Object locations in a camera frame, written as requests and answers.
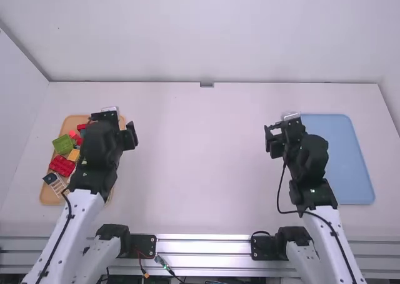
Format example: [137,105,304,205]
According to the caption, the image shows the bright red toy brick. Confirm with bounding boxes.
[69,130,84,146]

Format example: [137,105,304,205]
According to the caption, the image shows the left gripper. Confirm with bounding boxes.
[90,109,139,152]

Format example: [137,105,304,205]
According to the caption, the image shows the yellow toy brick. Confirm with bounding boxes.
[66,148,83,163]

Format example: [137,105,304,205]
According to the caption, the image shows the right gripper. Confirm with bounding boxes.
[264,118,307,160]

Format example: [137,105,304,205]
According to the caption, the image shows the blue mat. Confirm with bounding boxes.
[299,114,376,206]

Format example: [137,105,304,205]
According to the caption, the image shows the large red toy brick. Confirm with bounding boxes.
[49,155,78,176]

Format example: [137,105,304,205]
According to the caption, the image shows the clear toy window brick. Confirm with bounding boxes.
[49,173,70,199]

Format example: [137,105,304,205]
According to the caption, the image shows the green toy brick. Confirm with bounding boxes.
[51,134,76,155]

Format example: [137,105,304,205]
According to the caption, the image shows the tan tray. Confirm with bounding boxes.
[39,114,128,207]

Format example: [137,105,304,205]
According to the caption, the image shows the silver rails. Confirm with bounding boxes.
[0,233,400,279]

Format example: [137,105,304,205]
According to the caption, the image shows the black toy brick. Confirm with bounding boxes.
[42,171,59,186]

